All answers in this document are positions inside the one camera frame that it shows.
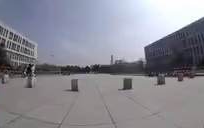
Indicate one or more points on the distant tower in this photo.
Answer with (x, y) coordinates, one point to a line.
(111, 60)

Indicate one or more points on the row of trees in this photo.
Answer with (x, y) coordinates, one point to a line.
(90, 69)

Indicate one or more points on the row of concrete bollards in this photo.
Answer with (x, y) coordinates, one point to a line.
(74, 85)

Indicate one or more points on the grey paved plaza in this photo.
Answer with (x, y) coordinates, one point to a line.
(100, 106)

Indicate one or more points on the person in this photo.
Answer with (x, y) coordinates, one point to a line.
(30, 69)

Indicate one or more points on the dark glass building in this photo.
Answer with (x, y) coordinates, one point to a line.
(183, 46)

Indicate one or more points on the row of parked bicycles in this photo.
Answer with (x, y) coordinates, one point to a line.
(186, 71)

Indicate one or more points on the white building with many windows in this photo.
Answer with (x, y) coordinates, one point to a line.
(18, 46)

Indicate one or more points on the tree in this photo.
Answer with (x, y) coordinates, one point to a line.
(3, 56)

